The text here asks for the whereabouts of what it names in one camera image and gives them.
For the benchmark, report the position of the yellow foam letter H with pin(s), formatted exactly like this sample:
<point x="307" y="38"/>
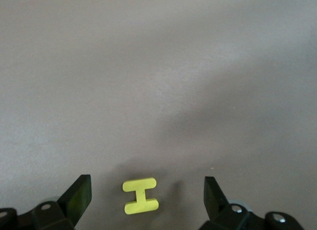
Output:
<point x="141" y="196"/>

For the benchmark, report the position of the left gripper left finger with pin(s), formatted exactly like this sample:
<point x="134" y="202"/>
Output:
<point x="79" y="195"/>

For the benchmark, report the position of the brown table cover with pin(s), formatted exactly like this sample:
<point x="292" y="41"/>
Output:
<point x="148" y="66"/>

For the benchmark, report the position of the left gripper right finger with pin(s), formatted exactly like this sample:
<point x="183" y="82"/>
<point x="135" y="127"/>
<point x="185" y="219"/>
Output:
<point x="213" y="197"/>

